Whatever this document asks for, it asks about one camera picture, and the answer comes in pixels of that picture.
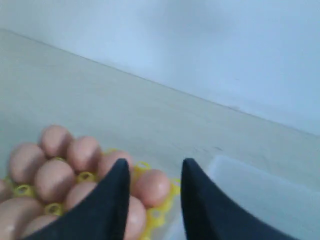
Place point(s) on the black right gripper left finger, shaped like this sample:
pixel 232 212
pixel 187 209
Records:
pixel 101 215

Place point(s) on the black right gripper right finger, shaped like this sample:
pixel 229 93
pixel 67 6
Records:
pixel 209 214

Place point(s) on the yellow plastic egg tray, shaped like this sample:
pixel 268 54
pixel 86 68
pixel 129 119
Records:
pixel 155 216

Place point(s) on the brown egg packed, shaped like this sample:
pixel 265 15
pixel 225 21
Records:
pixel 84 153
pixel 152 188
pixel 54 141
pixel 107 161

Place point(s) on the clear plastic container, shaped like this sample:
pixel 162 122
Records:
pixel 290 208

